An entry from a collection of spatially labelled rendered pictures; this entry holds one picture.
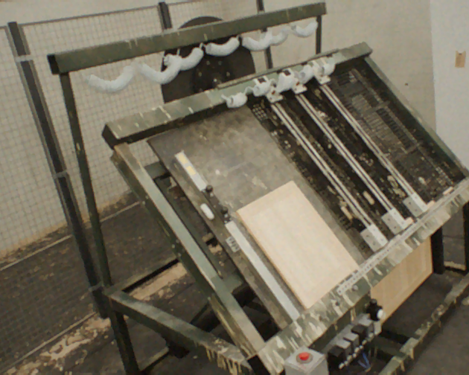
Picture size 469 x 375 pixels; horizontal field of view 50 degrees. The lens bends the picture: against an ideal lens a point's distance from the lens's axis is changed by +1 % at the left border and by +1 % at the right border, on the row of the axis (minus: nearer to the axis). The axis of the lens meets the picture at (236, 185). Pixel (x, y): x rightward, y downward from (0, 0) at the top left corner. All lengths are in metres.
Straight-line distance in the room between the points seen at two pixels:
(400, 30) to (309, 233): 5.29
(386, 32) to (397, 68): 0.53
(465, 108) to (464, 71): 0.39
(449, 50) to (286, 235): 3.77
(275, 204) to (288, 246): 0.24
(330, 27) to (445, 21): 2.59
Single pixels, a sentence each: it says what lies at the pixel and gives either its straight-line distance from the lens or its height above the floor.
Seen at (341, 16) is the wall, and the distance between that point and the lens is 7.92.
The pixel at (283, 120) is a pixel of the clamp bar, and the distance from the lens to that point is 2.86.
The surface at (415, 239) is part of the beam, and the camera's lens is 3.01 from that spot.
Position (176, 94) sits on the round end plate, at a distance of 3.01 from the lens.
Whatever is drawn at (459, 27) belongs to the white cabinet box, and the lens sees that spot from 5.78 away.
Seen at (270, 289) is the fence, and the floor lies 1.04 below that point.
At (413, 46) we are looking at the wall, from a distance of 7.49.
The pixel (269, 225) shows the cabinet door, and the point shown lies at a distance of 2.47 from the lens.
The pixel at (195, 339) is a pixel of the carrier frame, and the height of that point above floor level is 0.79.
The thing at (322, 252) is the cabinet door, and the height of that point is 1.02.
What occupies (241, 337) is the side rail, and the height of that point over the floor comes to 0.95.
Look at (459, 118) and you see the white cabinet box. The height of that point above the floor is 0.74.
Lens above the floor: 2.21
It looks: 18 degrees down
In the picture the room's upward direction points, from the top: 11 degrees counter-clockwise
